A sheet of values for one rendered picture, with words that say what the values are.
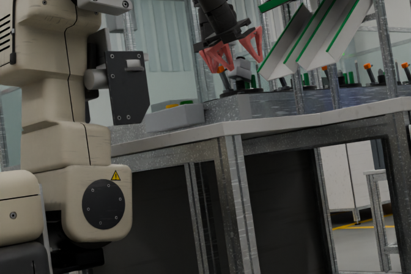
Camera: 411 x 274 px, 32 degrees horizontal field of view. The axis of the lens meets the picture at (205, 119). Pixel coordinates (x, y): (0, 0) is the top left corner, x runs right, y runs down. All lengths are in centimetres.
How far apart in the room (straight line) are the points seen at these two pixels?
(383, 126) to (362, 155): 574
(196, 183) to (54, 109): 66
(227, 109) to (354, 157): 526
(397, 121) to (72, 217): 71
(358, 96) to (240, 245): 104
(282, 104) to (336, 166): 516
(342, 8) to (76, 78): 85
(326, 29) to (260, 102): 28
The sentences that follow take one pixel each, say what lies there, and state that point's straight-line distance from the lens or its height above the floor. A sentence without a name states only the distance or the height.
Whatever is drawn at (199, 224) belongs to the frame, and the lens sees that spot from 208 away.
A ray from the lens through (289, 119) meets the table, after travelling 161.
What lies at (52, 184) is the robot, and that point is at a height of 78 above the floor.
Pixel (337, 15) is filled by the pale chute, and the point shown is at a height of 114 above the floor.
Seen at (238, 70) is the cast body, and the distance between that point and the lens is 223.
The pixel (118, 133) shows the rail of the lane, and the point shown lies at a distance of 248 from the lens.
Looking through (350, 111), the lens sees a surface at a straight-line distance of 164.
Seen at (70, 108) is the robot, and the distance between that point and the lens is 154.
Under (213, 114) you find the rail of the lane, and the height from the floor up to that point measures 92.
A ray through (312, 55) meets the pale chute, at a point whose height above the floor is 103.
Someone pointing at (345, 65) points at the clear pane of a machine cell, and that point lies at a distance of 740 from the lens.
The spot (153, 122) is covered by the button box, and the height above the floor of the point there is 93.
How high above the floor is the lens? 77
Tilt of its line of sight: 4 degrees up
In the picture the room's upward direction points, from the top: 8 degrees counter-clockwise
